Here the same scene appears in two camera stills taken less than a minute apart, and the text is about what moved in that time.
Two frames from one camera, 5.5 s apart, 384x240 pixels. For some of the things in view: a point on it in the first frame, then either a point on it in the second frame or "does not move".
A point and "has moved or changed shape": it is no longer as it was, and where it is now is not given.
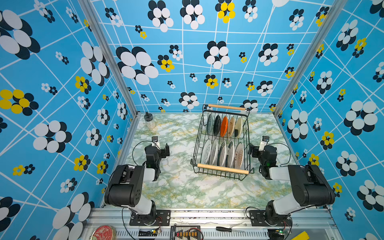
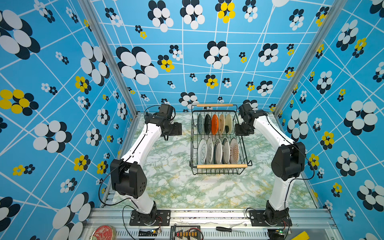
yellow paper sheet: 303,236 does not move
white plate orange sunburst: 238,156 -> 234,151
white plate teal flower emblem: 206,152 has moved or changed shape
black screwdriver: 226,229 does not move
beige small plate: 231,127 -> 221,124
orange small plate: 224,126 -> 214,124
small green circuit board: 152,233 does not move
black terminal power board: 185,232 does not move
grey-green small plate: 210,124 -> 200,123
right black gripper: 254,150 -> 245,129
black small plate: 217,125 -> 207,124
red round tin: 104,232 does not move
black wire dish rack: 222,148 has moved or changed shape
